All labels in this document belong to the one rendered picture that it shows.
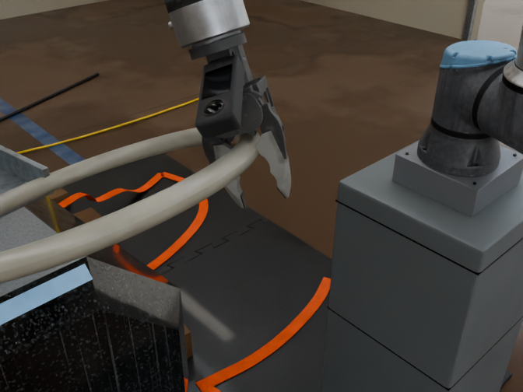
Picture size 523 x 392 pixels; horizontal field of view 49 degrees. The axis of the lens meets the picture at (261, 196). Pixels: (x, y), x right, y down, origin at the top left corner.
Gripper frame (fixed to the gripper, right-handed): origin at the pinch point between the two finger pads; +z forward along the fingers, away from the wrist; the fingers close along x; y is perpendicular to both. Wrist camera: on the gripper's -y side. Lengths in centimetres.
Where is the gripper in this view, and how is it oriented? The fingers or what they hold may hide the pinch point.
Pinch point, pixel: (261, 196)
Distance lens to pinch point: 73.5
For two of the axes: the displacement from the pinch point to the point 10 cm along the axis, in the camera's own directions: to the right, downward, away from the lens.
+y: 1.8, -3.5, 9.2
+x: -9.4, 2.2, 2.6
